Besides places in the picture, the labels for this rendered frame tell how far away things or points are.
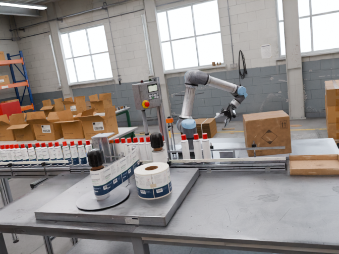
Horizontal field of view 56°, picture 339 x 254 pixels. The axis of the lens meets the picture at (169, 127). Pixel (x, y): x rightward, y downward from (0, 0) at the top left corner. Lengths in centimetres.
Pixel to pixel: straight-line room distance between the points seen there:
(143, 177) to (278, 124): 107
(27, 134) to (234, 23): 493
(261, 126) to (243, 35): 533
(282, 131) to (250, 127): 22
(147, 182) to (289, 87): 593
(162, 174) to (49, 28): 883
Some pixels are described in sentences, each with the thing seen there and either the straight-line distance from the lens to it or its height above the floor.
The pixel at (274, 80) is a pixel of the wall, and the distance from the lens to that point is 746.
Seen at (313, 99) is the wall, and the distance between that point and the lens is 745.
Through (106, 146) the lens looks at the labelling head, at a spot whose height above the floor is 106.
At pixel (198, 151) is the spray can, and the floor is 97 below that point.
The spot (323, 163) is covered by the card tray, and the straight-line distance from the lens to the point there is 226.
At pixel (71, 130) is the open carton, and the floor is 89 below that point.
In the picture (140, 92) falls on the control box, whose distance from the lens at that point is 228.
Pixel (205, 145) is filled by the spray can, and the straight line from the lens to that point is 219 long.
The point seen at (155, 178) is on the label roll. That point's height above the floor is 100.
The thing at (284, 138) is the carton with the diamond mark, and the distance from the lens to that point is 238.
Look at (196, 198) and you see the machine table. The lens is 184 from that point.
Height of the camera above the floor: 160
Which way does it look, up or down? 12 degrees down
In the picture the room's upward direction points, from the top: 8 degrees counter-clockwise
